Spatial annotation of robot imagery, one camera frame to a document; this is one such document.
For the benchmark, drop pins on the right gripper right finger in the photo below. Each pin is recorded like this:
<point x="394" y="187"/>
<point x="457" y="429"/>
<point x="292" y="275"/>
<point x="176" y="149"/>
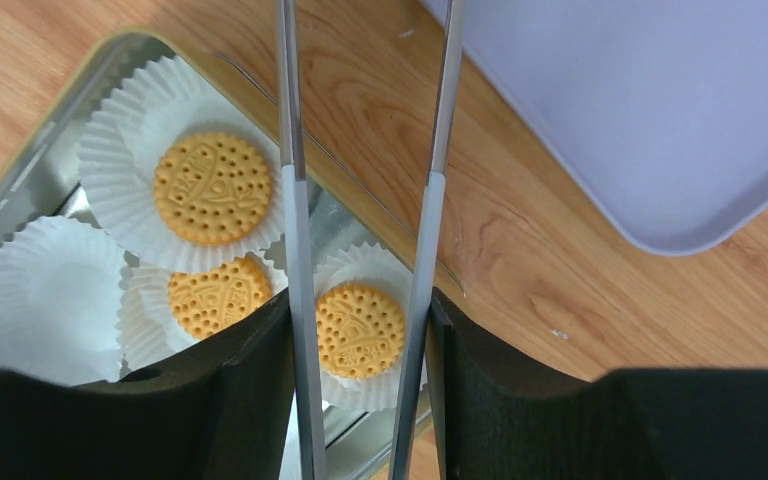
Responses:
<point x="500" y="414"/>

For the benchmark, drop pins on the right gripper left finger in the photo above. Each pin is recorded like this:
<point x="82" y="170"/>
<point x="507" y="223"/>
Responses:
<point x="217" y="410"/>

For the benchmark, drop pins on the round orange cookie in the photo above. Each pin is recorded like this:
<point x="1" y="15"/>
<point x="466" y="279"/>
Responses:
<point x="360" y="331"/>
<point x="213" y="188"/>
<point x="204" y="304"/>

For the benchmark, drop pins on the square metal cookie tin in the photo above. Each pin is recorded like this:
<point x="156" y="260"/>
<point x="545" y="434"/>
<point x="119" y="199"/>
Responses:
<point x="43" y="179"/>

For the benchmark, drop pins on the metal tongs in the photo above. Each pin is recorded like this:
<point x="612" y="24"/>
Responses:
<point x="298" y="247"/>

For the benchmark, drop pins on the lavender plastic tray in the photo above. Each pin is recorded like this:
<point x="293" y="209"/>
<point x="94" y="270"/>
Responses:
<point x="657" y="109"/>

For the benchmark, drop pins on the white paper cup top-right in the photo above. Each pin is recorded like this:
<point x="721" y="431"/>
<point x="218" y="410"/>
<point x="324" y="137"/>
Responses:
<point x="148" y="331"/>

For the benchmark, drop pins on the white paper cup bottom-right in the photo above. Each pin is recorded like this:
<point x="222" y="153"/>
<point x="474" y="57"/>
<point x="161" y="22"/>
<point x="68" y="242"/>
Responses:
<point x="377" y="267"/>

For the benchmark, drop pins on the white paper cup top-left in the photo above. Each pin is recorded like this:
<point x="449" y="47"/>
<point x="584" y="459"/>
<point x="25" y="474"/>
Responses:
<point x="59" y="297"/>

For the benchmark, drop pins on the white paper cup centre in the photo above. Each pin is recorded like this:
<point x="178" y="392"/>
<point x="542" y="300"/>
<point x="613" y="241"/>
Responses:
<point x="160" y="104"/>

